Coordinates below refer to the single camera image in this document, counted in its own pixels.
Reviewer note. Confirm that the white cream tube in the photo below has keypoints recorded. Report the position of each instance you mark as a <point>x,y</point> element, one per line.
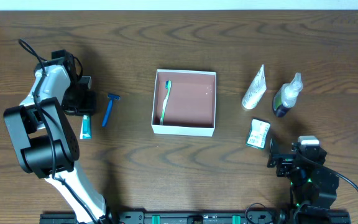
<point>255,91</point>

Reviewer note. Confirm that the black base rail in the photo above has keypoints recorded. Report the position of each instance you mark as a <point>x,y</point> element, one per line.
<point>194,218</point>

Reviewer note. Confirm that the green and white toothbrush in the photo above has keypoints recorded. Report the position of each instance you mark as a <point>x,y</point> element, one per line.
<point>168,86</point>

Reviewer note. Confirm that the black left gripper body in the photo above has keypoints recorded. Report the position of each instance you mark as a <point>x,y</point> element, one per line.
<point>81,104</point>

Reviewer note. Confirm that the blue disposable razor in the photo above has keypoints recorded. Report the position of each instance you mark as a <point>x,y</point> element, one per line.
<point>112,98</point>

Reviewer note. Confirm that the white box with red interior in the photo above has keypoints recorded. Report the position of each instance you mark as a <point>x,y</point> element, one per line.
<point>191,107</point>

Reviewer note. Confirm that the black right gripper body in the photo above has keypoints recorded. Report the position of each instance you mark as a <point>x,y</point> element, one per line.
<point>281,159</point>

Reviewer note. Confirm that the green and white packet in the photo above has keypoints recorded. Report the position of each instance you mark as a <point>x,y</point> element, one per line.
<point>258,134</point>

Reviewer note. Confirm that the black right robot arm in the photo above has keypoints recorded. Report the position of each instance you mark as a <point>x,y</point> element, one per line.
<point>310,181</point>

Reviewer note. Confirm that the clear spray bottle dark liquid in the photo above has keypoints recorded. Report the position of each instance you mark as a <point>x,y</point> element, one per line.
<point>286,97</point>

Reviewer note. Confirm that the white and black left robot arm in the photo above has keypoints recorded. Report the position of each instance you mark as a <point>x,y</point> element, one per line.
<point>43,140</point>

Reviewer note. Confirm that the teal toothpaste tube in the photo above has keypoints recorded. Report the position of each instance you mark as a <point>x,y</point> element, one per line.
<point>86,128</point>

